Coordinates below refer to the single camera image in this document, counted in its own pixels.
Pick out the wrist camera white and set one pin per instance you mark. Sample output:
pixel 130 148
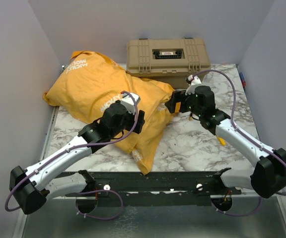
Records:
pixel 130 100
pixel 193 82

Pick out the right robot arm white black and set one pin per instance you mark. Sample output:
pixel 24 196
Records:
pixel 268 176

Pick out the blue red object at wall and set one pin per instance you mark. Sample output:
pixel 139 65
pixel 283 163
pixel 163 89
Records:
pixel 242 78

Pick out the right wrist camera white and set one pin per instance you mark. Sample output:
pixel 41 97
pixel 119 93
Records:
pixel 193 82

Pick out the tan plastic toolbox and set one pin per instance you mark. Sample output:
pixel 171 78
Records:
pixel 167 60

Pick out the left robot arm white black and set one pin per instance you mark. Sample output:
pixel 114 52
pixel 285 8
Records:
pixel 28 186

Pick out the yellow handled screwdriver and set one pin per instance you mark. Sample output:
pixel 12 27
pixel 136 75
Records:
pixel 221 140

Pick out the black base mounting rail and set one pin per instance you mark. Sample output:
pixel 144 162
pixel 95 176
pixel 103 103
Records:
pixel 161 188

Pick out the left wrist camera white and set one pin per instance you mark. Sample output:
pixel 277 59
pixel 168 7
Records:
pixel 130 100

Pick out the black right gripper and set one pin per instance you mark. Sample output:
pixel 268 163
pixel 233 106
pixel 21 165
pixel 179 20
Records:
pixel 178 96

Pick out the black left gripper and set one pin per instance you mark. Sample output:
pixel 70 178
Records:
pixel 141 121

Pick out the orange Mickey Mouse pillowcase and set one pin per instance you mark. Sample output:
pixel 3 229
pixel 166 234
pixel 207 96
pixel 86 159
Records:
pixel 92 82

